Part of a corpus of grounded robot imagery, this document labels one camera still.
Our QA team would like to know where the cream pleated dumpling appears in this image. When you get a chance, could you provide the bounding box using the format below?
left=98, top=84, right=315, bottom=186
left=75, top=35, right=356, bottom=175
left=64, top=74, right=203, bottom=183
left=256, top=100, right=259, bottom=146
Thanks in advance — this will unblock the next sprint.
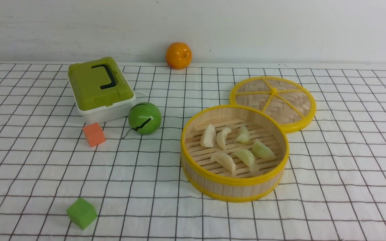
left=200, top=125, right=216, bottom=148

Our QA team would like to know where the white pleated dumpling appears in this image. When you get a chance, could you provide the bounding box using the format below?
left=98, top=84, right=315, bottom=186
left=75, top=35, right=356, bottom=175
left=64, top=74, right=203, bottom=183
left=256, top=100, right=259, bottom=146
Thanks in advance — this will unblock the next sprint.
left=210, top=152, right=236, bottom=174

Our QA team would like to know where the greenish dumpling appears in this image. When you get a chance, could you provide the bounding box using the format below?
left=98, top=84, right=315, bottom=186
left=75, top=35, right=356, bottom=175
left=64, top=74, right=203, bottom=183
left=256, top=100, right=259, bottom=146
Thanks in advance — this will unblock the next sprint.
left=235, top=126, right=251, bottom=144

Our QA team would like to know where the pale yellow-green dumpling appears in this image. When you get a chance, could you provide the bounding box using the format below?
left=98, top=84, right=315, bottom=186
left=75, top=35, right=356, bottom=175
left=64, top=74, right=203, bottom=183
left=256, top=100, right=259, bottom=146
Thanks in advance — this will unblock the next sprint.
left=233, top=149, right=256, bottom=172

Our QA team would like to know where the pale green dumpling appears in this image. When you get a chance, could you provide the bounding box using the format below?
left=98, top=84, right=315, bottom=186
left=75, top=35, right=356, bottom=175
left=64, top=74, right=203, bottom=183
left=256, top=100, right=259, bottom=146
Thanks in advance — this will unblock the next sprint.
left=251, top=139, right=276, bottom=161

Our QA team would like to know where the yellow-rimmed bamboo steamer tray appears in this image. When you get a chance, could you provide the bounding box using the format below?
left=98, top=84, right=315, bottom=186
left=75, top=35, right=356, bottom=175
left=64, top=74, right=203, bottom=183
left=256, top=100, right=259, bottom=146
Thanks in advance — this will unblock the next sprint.
left=180, top=105, right=290, bottom=202

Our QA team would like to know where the yellow-rimmed woven steamer lid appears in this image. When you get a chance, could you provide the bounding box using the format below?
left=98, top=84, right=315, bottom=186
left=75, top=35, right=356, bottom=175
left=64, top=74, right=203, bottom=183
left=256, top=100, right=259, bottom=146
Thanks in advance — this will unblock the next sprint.
left=229, top=76, right=317, bottom=133

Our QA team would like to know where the green round ball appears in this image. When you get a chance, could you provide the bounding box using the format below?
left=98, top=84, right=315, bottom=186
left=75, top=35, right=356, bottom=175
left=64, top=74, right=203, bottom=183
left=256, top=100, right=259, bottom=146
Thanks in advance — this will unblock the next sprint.
left=128, top=102, right=162, bottom=135

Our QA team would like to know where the orange fruit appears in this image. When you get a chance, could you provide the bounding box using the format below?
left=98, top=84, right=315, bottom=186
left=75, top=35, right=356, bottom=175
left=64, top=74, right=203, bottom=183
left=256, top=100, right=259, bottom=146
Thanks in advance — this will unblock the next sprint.
left=165, top=42, right=192, bottom=70

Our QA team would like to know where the green-lidded white box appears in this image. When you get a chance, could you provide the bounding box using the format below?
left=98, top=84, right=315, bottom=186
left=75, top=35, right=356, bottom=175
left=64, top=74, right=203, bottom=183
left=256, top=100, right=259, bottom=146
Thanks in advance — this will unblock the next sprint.
left=67, top=57, right=135, bottom=125

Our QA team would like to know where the orange foam cube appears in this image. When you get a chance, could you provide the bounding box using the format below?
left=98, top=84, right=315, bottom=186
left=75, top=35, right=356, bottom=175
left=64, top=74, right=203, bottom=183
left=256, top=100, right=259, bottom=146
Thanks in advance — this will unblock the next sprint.
left=82, top=123, right=106, bottom=148

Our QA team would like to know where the green foam cube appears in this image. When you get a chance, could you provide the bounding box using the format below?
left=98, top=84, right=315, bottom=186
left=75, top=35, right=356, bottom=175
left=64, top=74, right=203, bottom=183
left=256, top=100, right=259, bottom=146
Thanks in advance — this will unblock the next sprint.
left=66, top=198, right=98, bottom=230

